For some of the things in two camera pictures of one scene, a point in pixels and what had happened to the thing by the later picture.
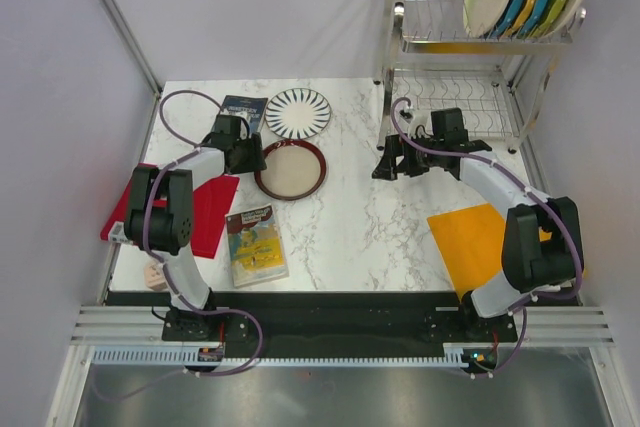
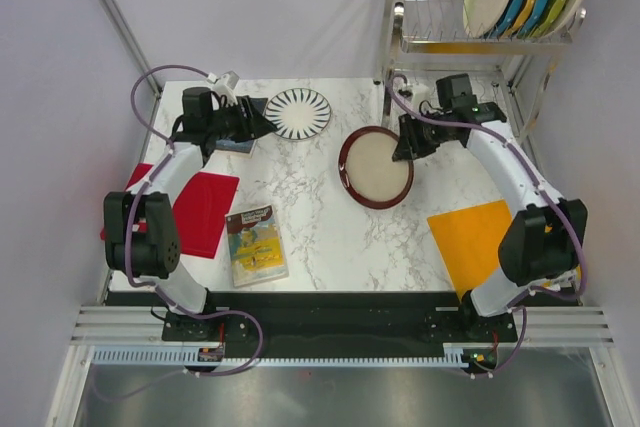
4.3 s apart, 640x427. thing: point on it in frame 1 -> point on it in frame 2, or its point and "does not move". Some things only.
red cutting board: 210,205 does not move
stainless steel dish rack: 433,62 does not move
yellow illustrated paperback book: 255,246 does not move
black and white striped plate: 298,113 does not move
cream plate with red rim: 295,170 -> 367,172
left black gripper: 256,161 -> 252,127
